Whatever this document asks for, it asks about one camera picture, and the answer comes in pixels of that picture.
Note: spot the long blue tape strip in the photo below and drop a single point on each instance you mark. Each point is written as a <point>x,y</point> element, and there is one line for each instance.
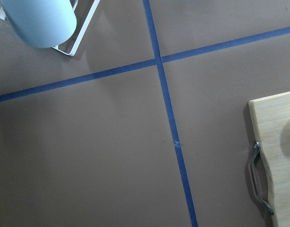
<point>170,113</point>

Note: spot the wooden cutting board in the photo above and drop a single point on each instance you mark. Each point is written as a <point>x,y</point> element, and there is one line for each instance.
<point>270,118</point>

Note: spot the light blue cup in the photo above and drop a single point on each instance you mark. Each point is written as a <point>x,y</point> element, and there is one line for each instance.
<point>41,23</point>

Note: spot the crossing blue tape strip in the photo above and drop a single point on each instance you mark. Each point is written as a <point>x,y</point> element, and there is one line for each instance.
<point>145,64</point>

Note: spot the metal board handle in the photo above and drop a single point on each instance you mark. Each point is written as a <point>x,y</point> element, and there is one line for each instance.
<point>256,154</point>

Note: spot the white wire rack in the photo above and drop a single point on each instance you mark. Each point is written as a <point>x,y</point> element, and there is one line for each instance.
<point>84,11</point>

